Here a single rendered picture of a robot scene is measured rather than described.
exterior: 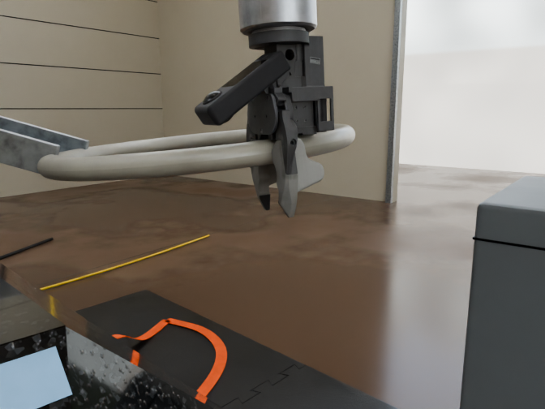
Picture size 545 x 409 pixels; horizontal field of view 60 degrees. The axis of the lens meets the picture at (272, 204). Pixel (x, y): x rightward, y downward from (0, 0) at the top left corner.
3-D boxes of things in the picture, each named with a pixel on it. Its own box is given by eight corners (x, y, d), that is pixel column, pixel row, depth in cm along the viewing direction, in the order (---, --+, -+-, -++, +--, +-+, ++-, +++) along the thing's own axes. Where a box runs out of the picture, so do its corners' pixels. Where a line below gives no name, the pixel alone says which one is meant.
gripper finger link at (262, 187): (298, 204, 64) (303, 138, 60) (259, 211, 61) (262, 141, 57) (286, 196, 66) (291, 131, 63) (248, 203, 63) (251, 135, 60)
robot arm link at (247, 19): (259, -21, 49) (223, 0, 57) (263, 28, 50) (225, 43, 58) (331, -15, 53) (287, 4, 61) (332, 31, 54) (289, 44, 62)
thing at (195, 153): (-43, 197, 55) (-49, 171, 54) (112, 155, 103) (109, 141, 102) (384, 157, 52) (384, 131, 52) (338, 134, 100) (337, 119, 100)
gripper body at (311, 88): (336, 135, 57) (332, 30, 55) (273, 141, 53) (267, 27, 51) (302, 135, 63) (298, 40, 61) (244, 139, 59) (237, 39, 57)
